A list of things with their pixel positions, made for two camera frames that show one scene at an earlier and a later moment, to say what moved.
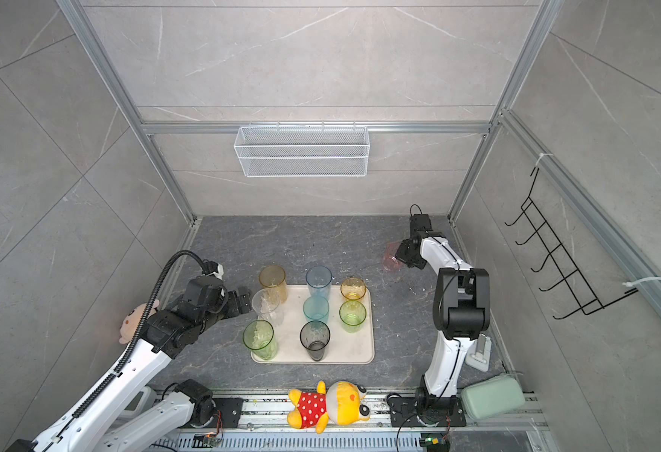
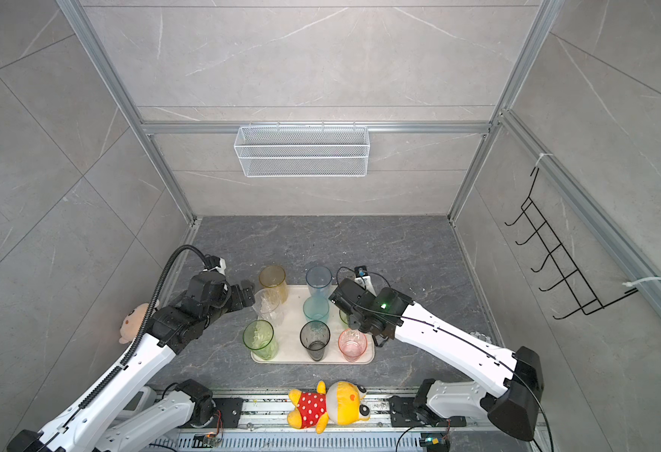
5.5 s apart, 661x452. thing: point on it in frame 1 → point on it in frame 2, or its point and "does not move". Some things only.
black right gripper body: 405,254 → 355,325
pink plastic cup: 391,263 → 352,344
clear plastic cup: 266,304 does not move
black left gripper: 234,306 does not move
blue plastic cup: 318,280 does not move
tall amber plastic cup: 273,277 does not move
